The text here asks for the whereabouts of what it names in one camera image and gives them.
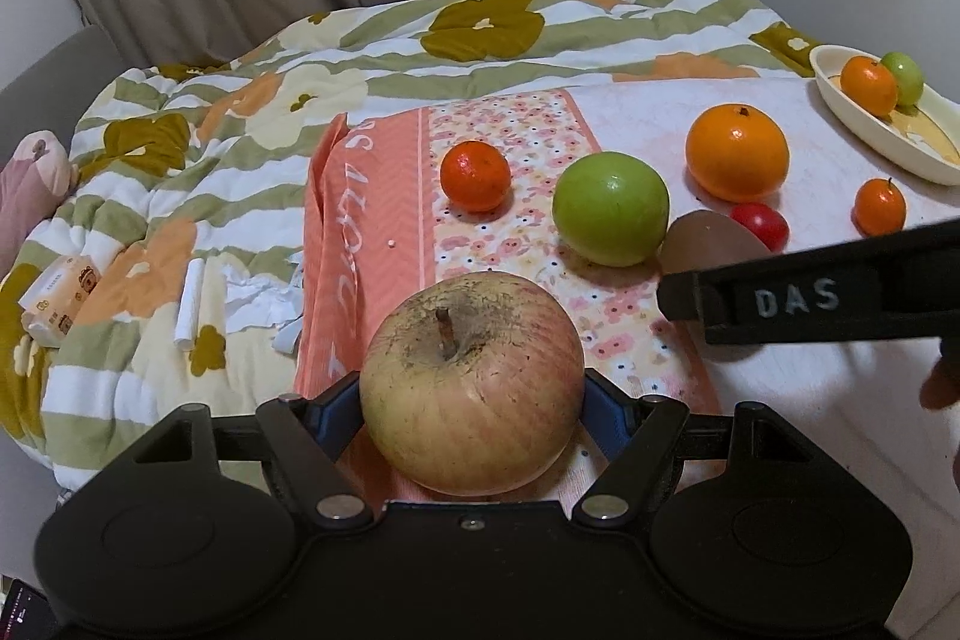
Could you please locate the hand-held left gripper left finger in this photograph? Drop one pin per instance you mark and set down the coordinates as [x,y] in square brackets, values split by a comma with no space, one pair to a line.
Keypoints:
[337,413]

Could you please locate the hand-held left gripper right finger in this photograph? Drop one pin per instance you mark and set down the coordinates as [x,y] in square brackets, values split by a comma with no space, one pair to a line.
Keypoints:
[600,419]

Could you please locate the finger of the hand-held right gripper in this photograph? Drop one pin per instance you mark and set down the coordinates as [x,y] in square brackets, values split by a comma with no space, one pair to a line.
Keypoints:
[681,295]

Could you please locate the brown kiwi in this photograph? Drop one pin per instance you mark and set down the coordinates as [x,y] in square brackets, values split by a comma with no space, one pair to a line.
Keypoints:
[705,242]

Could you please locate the small orange with stem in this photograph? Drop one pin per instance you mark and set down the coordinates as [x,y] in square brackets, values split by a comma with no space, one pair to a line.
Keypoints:
[879,209]

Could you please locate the large green apple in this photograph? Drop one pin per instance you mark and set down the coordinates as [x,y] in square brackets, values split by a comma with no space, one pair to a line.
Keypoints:
[611,212]

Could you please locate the red cherry tomato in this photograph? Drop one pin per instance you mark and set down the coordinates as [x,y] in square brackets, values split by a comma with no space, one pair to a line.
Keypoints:
[766,224]

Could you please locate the large red yellow apple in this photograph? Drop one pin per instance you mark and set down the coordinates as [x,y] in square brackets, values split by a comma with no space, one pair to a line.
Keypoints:
[465,400]

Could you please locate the cream oval bowl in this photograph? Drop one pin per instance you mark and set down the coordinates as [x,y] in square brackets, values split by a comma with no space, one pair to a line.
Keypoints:
[922,154]

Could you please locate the large orange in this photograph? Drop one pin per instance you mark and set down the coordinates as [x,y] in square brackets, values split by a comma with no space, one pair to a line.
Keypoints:
[739,153]

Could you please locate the wrinkled orange tangerine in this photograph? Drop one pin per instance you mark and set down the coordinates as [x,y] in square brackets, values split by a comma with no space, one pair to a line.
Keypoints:
[474,179]

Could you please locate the person's right hand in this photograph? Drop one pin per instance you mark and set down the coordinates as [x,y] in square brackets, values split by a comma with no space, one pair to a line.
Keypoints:
[943,386]

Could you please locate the pink white floral towel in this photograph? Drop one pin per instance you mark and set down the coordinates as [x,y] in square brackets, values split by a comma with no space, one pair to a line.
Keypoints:
[660,325]

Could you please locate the crumpled white tissue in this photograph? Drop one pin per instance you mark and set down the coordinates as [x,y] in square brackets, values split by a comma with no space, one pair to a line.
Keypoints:
[259,306]

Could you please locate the medium smooth orange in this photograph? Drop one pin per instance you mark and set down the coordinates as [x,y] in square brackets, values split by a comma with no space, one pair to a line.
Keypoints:
[866,87]

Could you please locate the small green apple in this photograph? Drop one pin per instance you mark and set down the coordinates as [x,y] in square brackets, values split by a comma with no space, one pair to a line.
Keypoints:
[906,74]

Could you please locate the floral striped blanket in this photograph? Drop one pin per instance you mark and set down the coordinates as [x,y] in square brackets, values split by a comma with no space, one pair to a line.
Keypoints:
[225,145]

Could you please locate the tissue packet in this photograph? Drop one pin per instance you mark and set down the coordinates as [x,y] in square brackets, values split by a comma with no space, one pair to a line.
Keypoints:
[60,295]

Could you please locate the black phone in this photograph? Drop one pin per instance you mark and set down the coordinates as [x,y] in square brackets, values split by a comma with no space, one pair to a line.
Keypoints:
[22,614]

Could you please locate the pink plush toy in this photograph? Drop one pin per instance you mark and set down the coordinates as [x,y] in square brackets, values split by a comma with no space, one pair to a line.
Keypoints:
[34,183]

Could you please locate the grey upholstered bed frame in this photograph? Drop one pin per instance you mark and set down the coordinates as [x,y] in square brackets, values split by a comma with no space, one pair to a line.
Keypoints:
[52,78]

